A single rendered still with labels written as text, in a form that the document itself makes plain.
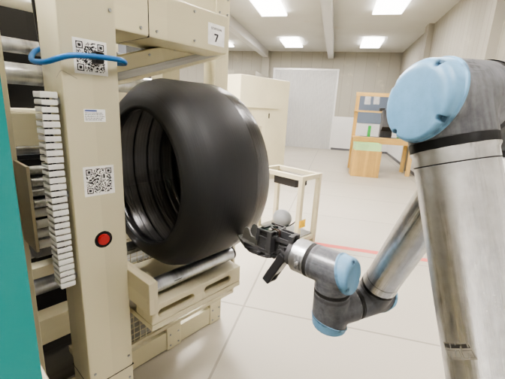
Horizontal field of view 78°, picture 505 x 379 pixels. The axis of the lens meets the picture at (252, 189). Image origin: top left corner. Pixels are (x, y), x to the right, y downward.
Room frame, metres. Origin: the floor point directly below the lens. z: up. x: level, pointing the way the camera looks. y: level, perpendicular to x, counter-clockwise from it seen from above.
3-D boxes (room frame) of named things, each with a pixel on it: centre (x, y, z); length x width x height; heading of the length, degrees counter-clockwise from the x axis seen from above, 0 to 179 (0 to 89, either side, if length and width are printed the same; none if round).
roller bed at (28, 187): (1.10, 0.72, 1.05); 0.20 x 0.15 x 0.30; 139
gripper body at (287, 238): (0.82, -0.08, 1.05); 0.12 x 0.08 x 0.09; 49
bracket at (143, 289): (0.88, 0.40, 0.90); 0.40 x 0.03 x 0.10; 49
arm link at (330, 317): (0.72, -0.23, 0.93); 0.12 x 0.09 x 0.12; 113
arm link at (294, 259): (0.77, -0.14, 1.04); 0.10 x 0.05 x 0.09; 139
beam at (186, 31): (1.31, 0.43, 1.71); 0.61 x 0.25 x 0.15; 139
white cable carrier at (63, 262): (0.73, 0.47, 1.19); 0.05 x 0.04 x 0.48; 49
